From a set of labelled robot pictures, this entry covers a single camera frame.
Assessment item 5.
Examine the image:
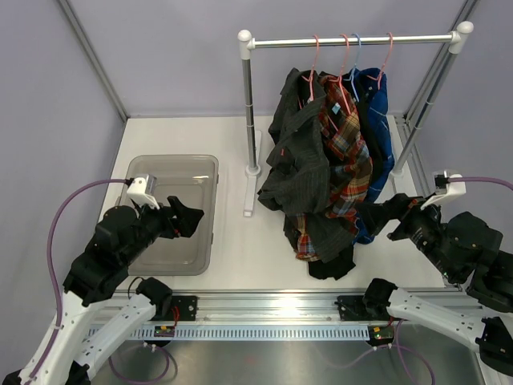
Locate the red plaid shirt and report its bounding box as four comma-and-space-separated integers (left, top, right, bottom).
293, 72, 373, 264

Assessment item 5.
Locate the purple floor cable left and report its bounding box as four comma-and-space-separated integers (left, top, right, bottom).
107, 342, 179, 382

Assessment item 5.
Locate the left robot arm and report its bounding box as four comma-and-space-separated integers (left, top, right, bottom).
3, 196, 204, 384

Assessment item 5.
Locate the metal clothes rack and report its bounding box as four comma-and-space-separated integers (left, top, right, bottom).
236, 20, 475, 217

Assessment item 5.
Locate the light blue hanger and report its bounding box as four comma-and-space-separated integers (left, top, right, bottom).
349, 33, 362, 103

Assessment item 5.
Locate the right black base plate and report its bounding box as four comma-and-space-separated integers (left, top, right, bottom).
334, 295, 390, 322

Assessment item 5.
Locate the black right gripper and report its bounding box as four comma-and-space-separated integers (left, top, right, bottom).
353, 190, 458, 279

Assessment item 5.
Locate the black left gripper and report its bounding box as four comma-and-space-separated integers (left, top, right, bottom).
121, 195, 204, 265

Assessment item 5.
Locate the white slotted cable duct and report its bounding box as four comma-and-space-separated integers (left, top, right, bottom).
86, 323, 372, 341

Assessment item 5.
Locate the purple floor cable right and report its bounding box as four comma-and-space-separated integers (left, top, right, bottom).
320, 318, 437, 385

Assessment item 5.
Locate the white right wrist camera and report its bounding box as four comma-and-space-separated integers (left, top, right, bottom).
420, 170, 467, 211

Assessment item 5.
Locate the aluminium frame post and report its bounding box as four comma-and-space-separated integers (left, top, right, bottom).
55, 0, 130, 124
403, 0, 480, 123

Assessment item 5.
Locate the purple floor cable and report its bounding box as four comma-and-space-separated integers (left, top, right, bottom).
320, 318, 437, 385
107, 342, 179, 382

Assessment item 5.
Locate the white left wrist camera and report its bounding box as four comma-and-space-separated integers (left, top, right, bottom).
127, 174, 160, 209

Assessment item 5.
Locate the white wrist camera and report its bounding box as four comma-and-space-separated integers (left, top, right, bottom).
127, 174, 160, 209
420, 170, 467, 211

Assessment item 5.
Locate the grey plastic bin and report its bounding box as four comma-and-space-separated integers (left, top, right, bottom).
127, 155, 219, 276

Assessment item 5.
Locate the right aluminium frame post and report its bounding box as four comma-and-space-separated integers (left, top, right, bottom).
403, 0, 480, 123

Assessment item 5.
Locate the aluminium front rail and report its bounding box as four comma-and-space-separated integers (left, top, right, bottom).
51, 289, 488, 326

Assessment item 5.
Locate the dark grey striped shirt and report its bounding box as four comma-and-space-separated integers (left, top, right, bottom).
258, 68, 354, 263

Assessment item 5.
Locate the blue shirt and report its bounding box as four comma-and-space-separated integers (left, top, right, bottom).
347, 67, 396, 245

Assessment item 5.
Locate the black shirt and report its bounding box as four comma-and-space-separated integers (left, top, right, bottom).
307, 74, 386, 281

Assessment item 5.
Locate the left aluminium frame post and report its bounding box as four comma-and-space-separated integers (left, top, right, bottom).
55, 0, 130, 124

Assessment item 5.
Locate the pink hanger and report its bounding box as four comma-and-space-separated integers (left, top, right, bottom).
298, 34, 320, 108
366, 32, 394, 90
324, 34, 360, 134

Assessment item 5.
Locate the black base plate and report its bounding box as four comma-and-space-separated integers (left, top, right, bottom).
151, 295, 198, 322
334, 295, 390, 322

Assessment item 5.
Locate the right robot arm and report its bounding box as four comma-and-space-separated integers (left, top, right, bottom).
357, 193, 512, 375

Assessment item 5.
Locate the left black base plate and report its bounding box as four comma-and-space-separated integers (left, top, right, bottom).
151, 295, 198, 322

